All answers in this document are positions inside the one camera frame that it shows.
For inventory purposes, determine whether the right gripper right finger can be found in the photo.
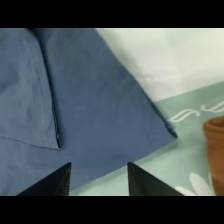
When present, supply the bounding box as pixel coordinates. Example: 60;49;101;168
127;161;185;197

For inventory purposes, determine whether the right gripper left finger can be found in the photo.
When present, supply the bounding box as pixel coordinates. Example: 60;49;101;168
17;161;73;197

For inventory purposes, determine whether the blue shirt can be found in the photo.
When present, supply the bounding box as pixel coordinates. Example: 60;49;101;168
0;28;179;197

